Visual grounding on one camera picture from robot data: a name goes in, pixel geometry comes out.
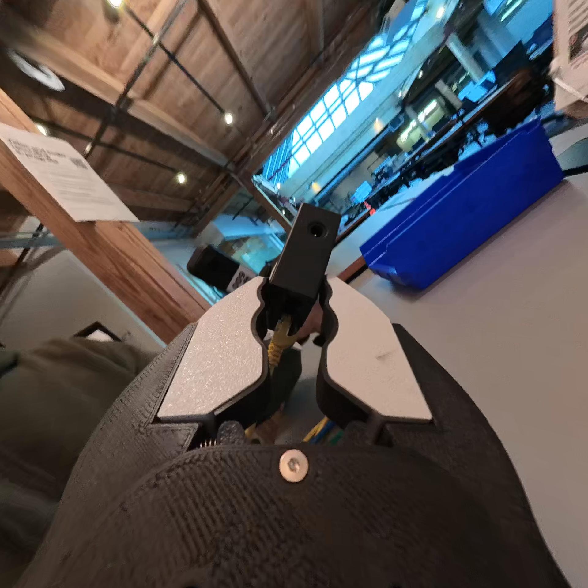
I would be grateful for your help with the printed instruction sheet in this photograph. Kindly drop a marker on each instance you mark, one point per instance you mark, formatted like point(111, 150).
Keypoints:
point(572, 46)

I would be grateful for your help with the blue plastic bin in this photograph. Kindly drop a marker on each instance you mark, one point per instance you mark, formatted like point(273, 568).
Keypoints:
point(459, 220)

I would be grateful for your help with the person's left hand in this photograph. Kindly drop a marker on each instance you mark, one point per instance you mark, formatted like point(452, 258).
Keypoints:
point(312, 324)

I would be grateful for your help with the row of ceiling spot lamps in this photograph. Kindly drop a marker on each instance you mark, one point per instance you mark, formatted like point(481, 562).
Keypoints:
point(228, 118)

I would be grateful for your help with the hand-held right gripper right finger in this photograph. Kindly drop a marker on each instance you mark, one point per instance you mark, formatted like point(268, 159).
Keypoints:
point(372, 363)

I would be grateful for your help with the white paper notice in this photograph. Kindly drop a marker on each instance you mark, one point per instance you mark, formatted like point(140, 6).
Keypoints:
point(59, 174)

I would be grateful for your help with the black network switch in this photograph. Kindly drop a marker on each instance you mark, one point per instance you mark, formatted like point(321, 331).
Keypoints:
point(298, 257)

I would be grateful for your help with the wooden post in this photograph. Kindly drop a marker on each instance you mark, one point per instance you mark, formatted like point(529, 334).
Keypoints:
point(115, 262)

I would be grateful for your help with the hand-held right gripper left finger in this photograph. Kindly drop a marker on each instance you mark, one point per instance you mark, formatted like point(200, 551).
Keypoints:
point(216, 358)

